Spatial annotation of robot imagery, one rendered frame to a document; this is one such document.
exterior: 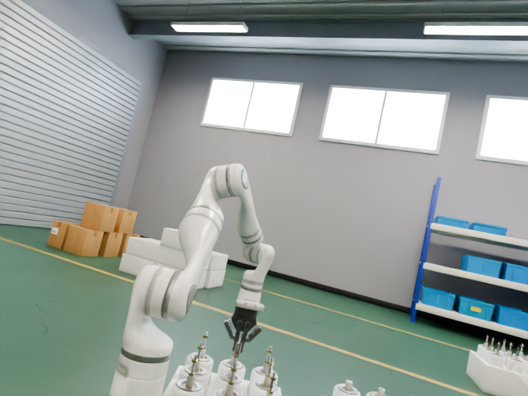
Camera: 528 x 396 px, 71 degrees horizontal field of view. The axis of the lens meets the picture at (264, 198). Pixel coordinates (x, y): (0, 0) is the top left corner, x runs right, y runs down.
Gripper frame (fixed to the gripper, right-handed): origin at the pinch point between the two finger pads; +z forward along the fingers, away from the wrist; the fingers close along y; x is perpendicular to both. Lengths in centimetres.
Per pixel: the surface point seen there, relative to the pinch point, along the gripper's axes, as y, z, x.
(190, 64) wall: 144, -337, -634
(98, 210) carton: 155, -20, -333
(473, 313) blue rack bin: -316, 3, -309
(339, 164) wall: -160, -175, -474
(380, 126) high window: -205, -246, -445
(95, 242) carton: 148, 17, -329
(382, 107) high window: -201, -278, -445
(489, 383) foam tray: -187, 28, -114
